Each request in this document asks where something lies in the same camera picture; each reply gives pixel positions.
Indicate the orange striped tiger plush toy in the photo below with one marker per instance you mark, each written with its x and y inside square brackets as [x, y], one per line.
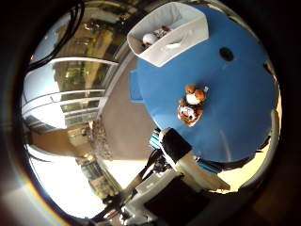
[188, 113]

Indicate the white plastic container bin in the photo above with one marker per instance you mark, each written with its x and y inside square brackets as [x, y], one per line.
[188, 28]

